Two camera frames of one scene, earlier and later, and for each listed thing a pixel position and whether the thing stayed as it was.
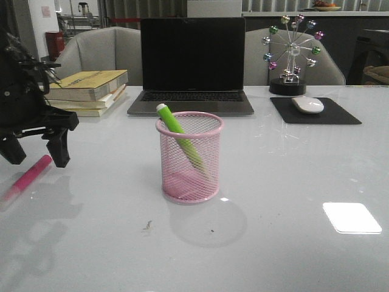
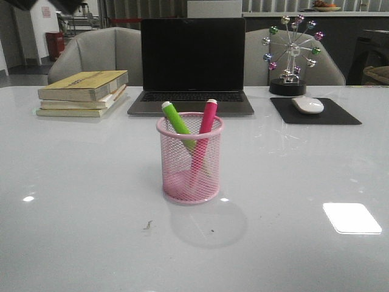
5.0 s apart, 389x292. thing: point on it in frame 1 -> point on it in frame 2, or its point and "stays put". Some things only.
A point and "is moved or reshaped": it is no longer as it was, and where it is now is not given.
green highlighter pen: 169,117 is moved or reshaped
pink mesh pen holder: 189,148 stays put
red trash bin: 56,43 stays put
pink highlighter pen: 30,174 -> 206,126
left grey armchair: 106,49 stays put
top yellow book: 86,86 stays put
